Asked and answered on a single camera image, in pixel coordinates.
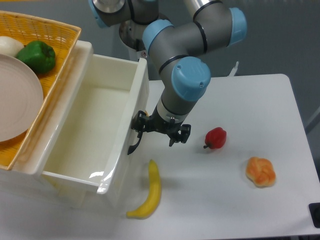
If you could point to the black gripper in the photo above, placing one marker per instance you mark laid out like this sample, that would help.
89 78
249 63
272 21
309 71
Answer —
177 132

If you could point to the black top drawer handle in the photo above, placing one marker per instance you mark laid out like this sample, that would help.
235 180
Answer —
132 148

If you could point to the white drawer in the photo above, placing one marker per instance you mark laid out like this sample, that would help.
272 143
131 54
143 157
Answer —
89 161

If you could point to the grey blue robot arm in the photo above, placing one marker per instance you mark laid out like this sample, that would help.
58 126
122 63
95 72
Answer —
175 53

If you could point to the white drawer cabinet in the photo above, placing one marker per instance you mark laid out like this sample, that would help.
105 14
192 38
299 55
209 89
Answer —
25 178

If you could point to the red bell pepper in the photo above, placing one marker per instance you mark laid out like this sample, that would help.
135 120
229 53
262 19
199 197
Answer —
215 138

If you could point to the yellow banana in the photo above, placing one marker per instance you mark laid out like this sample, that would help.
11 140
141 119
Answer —
154 194

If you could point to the orange knotted bread roll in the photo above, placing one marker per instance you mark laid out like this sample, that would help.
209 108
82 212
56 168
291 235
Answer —
261 172

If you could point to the yellow wicker basket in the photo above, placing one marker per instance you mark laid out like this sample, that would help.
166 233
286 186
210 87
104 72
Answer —
62 37

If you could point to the green bell pepper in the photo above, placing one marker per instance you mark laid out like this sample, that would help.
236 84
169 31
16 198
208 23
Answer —
38 56

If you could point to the pink plate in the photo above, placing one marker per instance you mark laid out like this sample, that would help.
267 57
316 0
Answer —
21 97

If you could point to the black device at table edge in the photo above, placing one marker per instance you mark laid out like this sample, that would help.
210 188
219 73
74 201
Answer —
314 209

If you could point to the white round vegetable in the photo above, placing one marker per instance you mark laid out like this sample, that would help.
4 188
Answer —
10 46

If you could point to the white clamp post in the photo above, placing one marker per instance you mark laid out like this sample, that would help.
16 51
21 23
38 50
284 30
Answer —
234 70

